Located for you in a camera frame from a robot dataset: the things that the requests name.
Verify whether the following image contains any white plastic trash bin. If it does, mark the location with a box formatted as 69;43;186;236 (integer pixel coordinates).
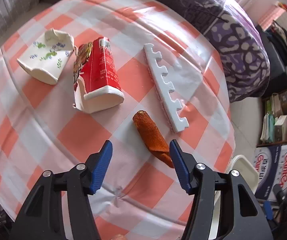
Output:
208;155;259;239

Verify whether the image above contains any orange rolled wrapper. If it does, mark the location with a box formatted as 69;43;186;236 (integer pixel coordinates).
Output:
133;110;174;168

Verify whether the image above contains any near Ganten water carton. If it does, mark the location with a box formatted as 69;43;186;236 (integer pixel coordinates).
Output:
253;145;281;202

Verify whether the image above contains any white notched foam strip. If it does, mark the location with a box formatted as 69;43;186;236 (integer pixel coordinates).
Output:
143;43;189;133

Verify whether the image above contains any wooden bookshelf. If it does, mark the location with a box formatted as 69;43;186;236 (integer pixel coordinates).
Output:
258;89;287;147

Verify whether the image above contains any orange white checkered tablecloth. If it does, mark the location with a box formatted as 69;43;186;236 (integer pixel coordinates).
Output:
0;0;235;239

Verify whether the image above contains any black storage bench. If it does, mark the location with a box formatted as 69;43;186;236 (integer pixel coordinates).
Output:
256;25;287;98

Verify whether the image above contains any white floral paper cup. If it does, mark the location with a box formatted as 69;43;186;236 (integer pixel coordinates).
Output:
17;28;75;85

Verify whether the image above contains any purple patterned bed quilt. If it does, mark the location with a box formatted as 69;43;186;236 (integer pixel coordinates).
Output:
156;0;270;102

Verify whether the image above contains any pile of dark clothes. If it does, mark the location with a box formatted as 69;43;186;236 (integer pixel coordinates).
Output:
265;21;287;67

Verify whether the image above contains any pink white drawer cabinet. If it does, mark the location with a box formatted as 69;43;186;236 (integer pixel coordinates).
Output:
258;5;286;31

